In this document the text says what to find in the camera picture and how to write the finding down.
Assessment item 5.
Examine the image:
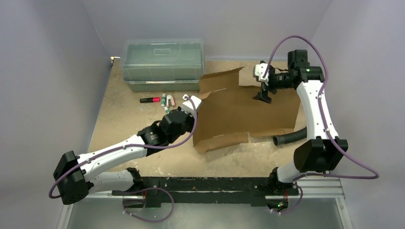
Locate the brown cardboard box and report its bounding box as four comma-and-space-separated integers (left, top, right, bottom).
193, 68, 300, 154

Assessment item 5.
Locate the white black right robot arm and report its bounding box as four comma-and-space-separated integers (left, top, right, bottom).
253, 50, 348, 194

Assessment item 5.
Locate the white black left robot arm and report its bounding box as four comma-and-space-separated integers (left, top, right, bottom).
48, 106, 198, 205

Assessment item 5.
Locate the green white marker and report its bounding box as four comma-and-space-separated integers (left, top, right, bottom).
161, 93, 167, 107
163, 106, 170, 114

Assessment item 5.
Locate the red black marker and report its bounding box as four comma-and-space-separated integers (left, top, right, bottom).
139, 97, 160, 103

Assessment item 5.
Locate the clear plastic storage bin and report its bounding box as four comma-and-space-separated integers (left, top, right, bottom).
120, 38, 204, 92

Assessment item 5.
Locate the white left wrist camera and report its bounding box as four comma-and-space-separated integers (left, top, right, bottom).
180, 94, 202, 117

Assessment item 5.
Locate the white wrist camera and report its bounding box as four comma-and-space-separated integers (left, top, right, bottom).
180, 94, 202, 117
253, 63, 269, 85

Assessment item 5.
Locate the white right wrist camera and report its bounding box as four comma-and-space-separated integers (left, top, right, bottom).
253, 63, 269, 85

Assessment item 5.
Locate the black corrugated hose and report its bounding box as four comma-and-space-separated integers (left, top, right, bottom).
272, 127, 308, 146

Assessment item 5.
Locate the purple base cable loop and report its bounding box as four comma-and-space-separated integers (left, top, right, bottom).
122, 186, 176, 223

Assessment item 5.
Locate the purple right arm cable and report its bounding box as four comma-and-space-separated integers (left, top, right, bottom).
264, 35, 380, 216

